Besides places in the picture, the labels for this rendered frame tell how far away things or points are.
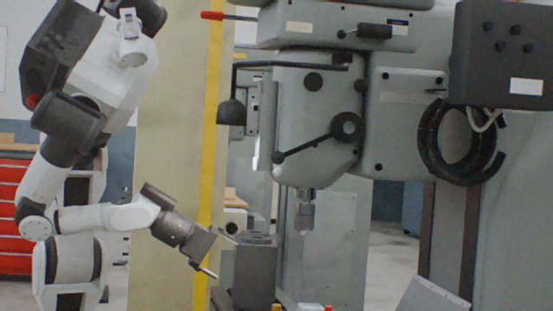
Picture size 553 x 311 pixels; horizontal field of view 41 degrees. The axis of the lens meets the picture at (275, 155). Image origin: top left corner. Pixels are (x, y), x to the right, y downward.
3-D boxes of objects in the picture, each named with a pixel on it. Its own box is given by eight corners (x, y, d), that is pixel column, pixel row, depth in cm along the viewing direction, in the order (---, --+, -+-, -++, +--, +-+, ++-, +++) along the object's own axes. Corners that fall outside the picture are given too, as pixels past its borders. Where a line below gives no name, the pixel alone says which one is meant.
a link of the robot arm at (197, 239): (197, 272, 191) (156, 249, 188) (192, 265, 200) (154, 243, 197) (223, 230, 192) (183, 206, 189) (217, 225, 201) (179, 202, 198)
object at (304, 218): (297, 231, 174) (299, 207, 174) (290, 228, 179) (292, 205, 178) (316, 231, 176) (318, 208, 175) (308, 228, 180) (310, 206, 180)
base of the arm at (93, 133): (20, 138, 173) (37, 103, 167) (39, 111, 184) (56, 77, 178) (79, 169, 176) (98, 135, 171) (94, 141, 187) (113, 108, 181)
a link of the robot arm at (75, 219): (104, 238, 189) (27, 249, 188) (106, 213, 197) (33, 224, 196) (95, 205, 183) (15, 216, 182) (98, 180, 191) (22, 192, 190)
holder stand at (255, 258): (232, 308, 213) (237, 239, 212) (231, 290, 235) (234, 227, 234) (274, 310, 214) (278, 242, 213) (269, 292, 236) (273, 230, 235)
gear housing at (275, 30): (276, 41, 160) (279, -6, 160) (254, 49, 184) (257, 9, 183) (420, 53, 168) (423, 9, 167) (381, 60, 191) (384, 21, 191)
